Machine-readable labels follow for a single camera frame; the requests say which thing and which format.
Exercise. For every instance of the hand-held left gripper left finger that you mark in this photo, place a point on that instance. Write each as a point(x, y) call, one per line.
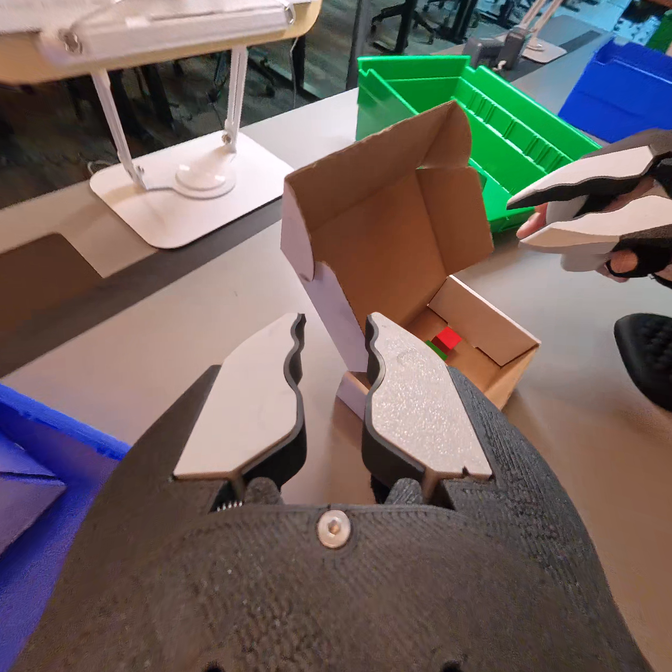
point(246, 399)

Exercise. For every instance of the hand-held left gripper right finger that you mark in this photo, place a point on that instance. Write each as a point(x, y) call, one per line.
point(420, 409)

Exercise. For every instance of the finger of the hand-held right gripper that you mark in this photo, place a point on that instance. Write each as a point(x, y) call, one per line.
point(603, 165)
point(630, 218)

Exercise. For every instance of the green plastic bin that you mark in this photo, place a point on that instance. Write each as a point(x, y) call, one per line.
point(525, 131)

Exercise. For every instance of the small cardboard box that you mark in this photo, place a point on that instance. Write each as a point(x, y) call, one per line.
point(378, 236)

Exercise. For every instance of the blue plastic bin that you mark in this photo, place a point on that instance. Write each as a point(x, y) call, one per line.
point(52, 525)
point(619, 94)

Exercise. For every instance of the grey desk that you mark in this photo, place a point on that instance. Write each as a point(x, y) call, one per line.
point(157, 341)

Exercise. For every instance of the person's right hand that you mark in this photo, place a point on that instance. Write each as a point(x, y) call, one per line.
point(645, 252)

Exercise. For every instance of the green block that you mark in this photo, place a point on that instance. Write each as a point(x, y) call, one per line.
point(435, 350)

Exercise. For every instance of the red block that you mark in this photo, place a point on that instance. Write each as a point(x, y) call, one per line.
point(448, 338)

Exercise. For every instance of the white document stand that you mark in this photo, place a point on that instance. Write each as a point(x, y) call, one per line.
point(543, 52)
point(183, 210)

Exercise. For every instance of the black textured pad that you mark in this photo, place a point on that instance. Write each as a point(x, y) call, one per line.
point(648, 357)

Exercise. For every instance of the grey metal device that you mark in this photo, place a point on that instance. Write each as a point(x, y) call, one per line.
point(506, 47)

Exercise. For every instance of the flat white cardboard sheet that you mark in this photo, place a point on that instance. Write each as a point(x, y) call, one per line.
point(26, 488)

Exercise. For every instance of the black office chair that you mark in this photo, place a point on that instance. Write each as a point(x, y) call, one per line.
point(404, 21)

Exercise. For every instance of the printed instruction sheet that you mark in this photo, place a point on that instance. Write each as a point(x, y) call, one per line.
point(31, 15)

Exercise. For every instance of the dark metal post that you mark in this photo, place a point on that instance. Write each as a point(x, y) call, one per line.
point(358, 42)

